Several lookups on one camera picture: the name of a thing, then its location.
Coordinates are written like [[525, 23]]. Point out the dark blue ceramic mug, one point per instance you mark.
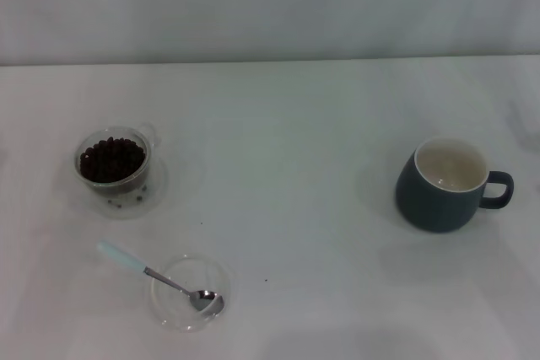
[[434, 208]]

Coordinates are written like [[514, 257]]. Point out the glass cup of coffee beans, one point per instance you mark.
[[157, 191]]

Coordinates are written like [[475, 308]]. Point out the clear glass cup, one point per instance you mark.
[[126, 186]]

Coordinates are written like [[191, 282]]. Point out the clear glass dish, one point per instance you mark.
[[177, 314]]

